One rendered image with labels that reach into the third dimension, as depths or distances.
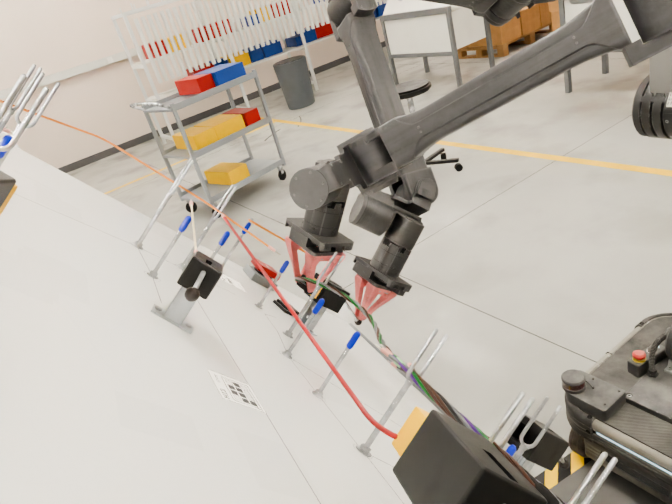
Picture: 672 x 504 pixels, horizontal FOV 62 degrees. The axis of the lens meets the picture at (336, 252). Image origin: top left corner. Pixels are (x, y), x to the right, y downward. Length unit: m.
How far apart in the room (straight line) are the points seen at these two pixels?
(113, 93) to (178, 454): 8.64
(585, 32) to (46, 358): 0.62
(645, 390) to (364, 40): 1.35
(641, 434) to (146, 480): 1.63
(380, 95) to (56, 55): 7.94
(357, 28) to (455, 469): 0.87
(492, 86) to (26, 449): 0.61
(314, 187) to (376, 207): 0.22
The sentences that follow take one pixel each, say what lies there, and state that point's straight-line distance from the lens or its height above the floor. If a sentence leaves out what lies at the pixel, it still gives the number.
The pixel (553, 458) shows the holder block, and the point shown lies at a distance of 0.83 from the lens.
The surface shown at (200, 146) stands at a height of 0.59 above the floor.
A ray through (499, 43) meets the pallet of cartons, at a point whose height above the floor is 0.17.
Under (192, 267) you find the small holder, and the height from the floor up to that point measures 1.37.
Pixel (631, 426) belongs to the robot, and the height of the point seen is 0.24.
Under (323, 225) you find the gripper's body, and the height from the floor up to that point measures 1.26.
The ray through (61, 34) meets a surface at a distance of 8.86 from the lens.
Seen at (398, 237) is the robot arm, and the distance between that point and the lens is 0.97.
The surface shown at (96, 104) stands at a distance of 8.90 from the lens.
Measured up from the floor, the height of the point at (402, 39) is 0.57.
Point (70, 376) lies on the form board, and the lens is 0.40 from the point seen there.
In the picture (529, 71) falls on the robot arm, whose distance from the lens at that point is 0.73.
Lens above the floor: 1.59
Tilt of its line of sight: 26 degrees down
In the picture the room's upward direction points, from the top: 17 degrees counter-clockwise
